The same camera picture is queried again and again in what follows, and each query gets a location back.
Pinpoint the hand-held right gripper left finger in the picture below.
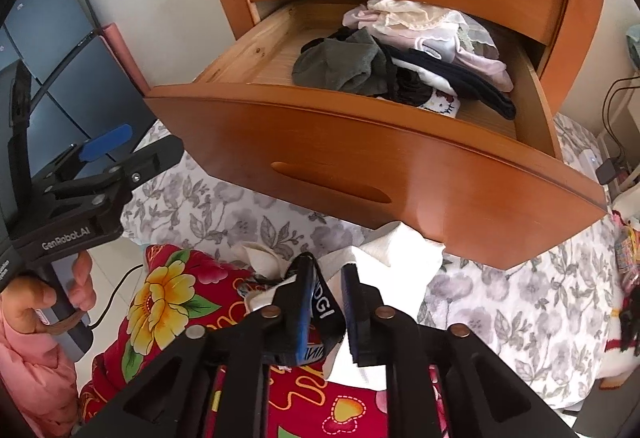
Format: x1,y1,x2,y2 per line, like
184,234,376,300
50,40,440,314
75,254,321,438

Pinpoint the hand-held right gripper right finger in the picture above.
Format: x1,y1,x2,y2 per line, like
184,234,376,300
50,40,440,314
340,262,583,438

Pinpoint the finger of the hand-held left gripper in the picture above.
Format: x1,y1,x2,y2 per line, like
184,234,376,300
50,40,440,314
30,124,132,183
42,135,186,219

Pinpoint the white underwear black printed waistband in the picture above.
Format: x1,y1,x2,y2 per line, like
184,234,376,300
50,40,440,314
235,220,446,389

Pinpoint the grey green underwear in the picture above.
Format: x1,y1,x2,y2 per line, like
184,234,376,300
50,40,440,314
292,30,388,93

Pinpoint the black lace underwear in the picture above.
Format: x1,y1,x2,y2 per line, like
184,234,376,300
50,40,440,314
384,68,433,107

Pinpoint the pink and cream clothes pile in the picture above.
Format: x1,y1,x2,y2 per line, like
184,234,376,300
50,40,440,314
342,5,515,92

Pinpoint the cream lace underwear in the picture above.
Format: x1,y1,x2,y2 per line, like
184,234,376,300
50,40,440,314
367,0,481,32

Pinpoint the pale blue lace underwear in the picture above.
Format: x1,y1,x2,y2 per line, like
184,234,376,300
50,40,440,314
425,10,501,63

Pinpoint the person's left forearm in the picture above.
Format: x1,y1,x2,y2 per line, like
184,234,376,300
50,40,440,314
0,313,81,438

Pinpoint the person's left hand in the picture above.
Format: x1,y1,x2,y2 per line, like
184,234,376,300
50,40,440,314
0,250,98,334

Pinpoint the dark blue wardrobe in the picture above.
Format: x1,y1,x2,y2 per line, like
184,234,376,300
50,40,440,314
0,0,161,229

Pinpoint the grey floral white quilt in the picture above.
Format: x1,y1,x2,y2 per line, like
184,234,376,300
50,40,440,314
120,113,631,409

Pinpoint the red floral blanket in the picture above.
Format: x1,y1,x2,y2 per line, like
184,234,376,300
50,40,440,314
77,243,396,438

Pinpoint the black red toy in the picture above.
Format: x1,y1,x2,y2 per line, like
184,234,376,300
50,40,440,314
616,288,640,356

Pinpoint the small white device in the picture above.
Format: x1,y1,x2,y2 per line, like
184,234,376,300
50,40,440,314
572,145,603,181

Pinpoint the colourful toy clutter pile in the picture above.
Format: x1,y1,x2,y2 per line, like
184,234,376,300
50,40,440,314
611,208,640,291

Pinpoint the black power adapter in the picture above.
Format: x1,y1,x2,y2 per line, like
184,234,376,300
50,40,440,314
596,158,625,186

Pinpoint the wooden nightstand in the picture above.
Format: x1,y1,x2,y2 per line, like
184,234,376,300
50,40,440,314
191,0,610,83

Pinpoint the black cable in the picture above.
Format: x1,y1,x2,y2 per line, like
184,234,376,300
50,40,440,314
92,263,146,330
601,75,640,163

